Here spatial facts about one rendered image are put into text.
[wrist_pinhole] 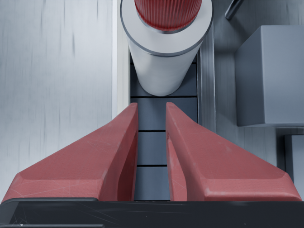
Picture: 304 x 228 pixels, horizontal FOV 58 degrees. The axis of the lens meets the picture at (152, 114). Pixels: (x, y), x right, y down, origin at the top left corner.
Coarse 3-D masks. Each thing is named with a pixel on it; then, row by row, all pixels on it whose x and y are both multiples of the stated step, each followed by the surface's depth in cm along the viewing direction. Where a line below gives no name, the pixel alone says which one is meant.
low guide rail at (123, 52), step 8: (120, 0) 28; (120, 24) 28; (120, 32) 28; (120, 40) 28; (120, 48) 28; (128, 48) 28; (120, 56) 28; (128, 56) 28; (120, 64) 28; (128, 64) 28; (120, 72) 28; (128, 72) 28; (120, 80) 28; (128, 80) 28; (120, 88) 27; (128, 88) 28; (120, 96) 27; (128, 96) 27; (120, 104) 27; (128, 104) 27; (120, 112) 27
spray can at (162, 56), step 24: (144, 0) 12; (168, 0) 11; (192, 0) 11; (144, 24) 14; (168, 24) 13; (192, 24) 14; (144, 48) 15; (168, 48) 15; (192, 48) 15; (144, 72) 21; (168, 72) 19
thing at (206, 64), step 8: (208, 32) 23; (208, 40) 23; (200, 48) 23; (208, 48) 23; (200, 56) 23; (208, 56) 23; (200, 64) 23; (208, 64) 23; (200, 72) 23; (208, 72) 23; (200, 80) 23; (208, 80) 23; (200, 88) 23; (208, 88) 23; (200, 96) 23; (208, 96) 23; (200, 104) 23; (208, 104) 23; (200, 112) 23; (208, 112) 22; (200, 120) 23; (208, 120) 22; (208, 128) 22
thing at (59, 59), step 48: (0, 0) 37; (48, 0) 37; (96, 0) 37; (288, 0) 37; (0, 48) 37; (48, 48) 37; (96, 48) 36; (0, 96) 36; (48, 96) 36; (96, 96) 36; (0, 144) 36; (48, 144) 36; (240, 144) 35; (0, 192) 35
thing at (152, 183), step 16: (192, 64) 31; (192, 80) 31; (144, 96) 31; (176, 96) 31; (144, 112) 31; (160, 112) 31; (192, 112) 31; (144, 128) 31; (160, 128) 31; (144, 144) 30; (160, 144) 30; (144, 160) 30; (160, 160) 30; (144, 176) 30; (160, 176) 30; (144, 192) 30; (160, 192) 30
